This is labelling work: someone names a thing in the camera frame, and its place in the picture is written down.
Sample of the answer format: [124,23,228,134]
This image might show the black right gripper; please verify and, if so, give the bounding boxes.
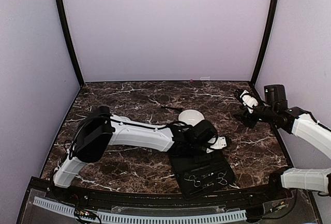
[234,98,277,129]

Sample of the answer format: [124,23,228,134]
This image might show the black zippered tool case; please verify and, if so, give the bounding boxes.
[169,150,236,200]

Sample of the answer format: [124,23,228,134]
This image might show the silver thinning scissors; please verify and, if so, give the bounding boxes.
[216,172,228,186]

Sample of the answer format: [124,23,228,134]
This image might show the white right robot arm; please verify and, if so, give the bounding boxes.
[234,84,330,200]

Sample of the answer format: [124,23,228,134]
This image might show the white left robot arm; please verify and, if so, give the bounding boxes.
[51,106,219,201]

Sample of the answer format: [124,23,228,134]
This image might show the black hair clip far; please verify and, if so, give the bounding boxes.
[161,106,183,112]

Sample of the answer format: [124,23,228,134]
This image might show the plain white bowl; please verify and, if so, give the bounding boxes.
[178,109,205,126]

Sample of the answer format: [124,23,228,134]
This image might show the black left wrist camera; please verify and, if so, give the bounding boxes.
[193,120,218,144]

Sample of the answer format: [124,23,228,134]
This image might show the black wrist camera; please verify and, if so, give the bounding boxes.
[264,84,288,112]
[193,120,218,144]

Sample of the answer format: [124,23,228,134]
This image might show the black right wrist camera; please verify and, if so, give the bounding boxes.
[264,84,288,112]

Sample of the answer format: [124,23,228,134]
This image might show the clear tape on wall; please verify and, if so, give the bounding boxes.
[200,77,210,81]

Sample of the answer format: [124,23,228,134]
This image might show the black front table rail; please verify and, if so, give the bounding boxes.
[25,177,295,210]

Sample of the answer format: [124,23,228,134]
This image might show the black right corner post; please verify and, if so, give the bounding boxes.
[250,0,278,86]

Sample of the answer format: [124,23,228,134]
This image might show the black corner post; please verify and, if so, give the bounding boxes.
[250,0,278,86]
[55,0,85,87]

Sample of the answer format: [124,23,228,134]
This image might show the black left corner post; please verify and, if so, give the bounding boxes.
[55,0,85,87]

